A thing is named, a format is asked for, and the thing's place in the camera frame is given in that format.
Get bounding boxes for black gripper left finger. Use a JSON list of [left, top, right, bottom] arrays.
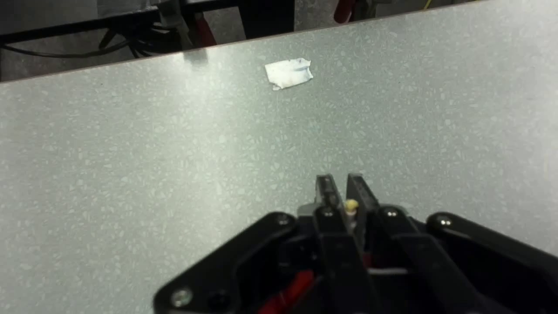
[[154, 172, 380, 314]]

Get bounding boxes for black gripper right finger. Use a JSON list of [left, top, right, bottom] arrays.
[[347, 172, 558, 314]]

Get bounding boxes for red and white marker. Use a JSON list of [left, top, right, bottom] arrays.
[[258, 197, 363, 314]]

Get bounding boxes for small white paper scrap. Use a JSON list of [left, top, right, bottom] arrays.
[[263, 55, 316, 92]]

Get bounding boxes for black cable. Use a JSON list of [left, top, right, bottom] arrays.
[[0, 27, 154, 60]]

